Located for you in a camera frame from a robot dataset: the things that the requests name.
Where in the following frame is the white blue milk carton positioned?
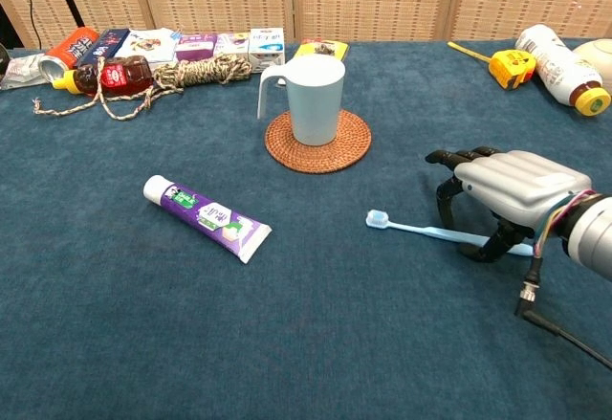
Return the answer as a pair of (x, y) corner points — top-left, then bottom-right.
(248, 27), (286, 75)

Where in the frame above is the orange drink can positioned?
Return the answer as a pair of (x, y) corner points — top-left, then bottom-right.
(37, 26), (100, 81)

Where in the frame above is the beige braided rope bundle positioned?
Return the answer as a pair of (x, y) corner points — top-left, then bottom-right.
(32, 54), (253, 122)

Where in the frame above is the purple box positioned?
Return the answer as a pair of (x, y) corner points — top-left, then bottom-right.
(174, 32), (219, 63)

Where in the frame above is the white mug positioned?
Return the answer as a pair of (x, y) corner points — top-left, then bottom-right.
(256, 54), (346, 147)

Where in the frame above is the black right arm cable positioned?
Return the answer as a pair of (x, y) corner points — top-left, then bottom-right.
(514, 252), (612, 371)

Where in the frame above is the dark teal table mat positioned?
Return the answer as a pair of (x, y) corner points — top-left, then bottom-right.
(0, 39), (612, 420)

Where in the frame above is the thin black hanging cable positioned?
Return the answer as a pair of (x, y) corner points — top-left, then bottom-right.
(13, 0), (42, 51)

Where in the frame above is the dark blue box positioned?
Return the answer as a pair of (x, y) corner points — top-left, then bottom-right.
(76, 28), (131, 70)

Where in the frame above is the round woven rattan coaster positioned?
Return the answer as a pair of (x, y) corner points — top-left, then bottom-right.
(264, 108), (373, 175)

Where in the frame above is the white purple drink carton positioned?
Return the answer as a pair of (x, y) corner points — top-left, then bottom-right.
(213, 31), (251, 60)

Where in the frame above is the white cartoon snack bag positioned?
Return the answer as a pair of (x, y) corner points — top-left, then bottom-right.
(114, 27), (181, 65)

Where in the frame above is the purple toothpaste tube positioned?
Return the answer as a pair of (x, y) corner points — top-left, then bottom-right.
(142, 174), (273, 265)

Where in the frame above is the yellow tape measure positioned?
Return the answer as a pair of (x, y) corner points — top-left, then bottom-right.
(447, 40), (536, 91)

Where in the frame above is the white bottle yellow cap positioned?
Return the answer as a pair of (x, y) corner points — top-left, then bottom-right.
(514, 23), (612, 118)

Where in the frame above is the brown bottle yellow cap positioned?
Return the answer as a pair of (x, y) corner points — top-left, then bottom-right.
(51, 55), (154, 99)

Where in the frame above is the light blue toothbrush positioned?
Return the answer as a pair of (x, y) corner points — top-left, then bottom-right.
(365, 209), (535, 256)

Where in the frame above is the silver foil packet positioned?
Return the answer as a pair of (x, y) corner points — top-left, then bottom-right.
(0, 52), (49, 91)

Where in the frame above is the razor in yellow package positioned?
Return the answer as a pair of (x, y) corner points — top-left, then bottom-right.
(292, 39), (350, 63)

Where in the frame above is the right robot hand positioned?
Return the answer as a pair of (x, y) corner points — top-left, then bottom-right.
(425, 146), (594, 263)

